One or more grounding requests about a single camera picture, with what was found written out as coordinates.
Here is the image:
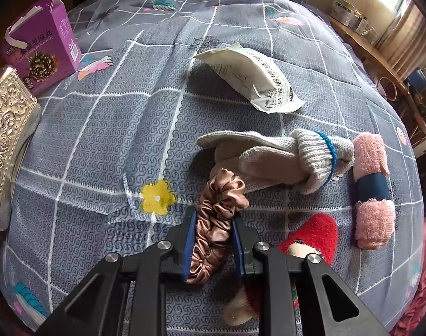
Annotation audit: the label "purple cardboard box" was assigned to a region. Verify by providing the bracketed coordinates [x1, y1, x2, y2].
[1, 0, 83, 95]

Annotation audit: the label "white cable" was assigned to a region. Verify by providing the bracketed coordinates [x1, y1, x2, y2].
[378, 76, 398, 101]

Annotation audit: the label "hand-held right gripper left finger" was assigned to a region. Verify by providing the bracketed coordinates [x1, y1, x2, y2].
[34, 208, 197, 336]

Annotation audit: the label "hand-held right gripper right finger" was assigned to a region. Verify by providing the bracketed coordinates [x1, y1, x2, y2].
[232, 217, 390, 336]

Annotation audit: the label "wooden bedside table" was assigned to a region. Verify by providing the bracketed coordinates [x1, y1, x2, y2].
[326, 17, 426, 134]

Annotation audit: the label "patterned curtain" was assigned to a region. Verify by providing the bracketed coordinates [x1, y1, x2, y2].
[384, 3, 424, 82]

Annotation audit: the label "grey checked blanket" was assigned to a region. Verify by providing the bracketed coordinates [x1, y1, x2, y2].
[0, 0, 426, 336]

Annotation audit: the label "clear small containers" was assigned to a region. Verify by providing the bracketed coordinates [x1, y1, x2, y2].
[349, 13, 379, 36]

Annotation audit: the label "white wet wipes packet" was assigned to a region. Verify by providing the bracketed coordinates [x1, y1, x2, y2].
[193, 42, 306, 114]

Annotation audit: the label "ornate gold tissue box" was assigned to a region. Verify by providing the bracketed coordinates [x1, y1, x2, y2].
[0, 65, 43, 232]

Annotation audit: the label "pink towel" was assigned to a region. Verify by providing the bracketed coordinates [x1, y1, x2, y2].
[352, 132, 396, 251]

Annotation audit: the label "red pink cloth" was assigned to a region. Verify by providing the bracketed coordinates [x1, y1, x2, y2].
[391, 248, 426, 336]

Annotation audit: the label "red plush doll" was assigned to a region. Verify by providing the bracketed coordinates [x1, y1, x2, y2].
[223, 213, 340, 327]

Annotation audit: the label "brown satin scrunchie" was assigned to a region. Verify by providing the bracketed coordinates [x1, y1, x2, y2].
[183, 168, 250, 285]

